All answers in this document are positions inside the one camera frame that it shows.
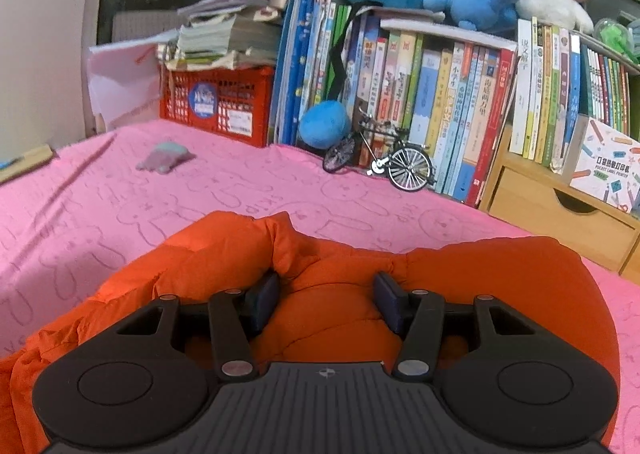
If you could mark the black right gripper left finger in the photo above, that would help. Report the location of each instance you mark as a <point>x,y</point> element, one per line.
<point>151,374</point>

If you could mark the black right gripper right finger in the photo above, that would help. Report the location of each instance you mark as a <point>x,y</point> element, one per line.
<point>500,374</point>

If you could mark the orange puffer jacket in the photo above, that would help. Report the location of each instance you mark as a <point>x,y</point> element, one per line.
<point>326,311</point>

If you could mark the pink bunny-print blanket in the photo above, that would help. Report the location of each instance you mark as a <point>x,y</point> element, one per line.
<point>67,227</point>

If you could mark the wooden drawer organizer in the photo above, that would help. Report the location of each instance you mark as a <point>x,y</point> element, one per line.
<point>531,197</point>

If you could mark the small grey-purple plush toy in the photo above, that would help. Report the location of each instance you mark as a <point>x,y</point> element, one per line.
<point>164,157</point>

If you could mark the white label printer box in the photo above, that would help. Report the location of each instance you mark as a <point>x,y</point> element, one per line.
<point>604,164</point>

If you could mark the miniature black bicycle model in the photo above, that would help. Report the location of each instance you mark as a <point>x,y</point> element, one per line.
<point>407,166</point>

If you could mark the row of upright books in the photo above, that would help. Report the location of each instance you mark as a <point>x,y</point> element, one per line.
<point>453,89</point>

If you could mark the red plastic crate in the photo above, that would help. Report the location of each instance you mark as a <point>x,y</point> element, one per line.
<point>231,103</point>

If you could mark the blue plush ball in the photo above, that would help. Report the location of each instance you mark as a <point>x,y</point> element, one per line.
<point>324,125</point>

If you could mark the stack of papers and books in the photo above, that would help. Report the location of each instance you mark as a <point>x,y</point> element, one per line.
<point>226,34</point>

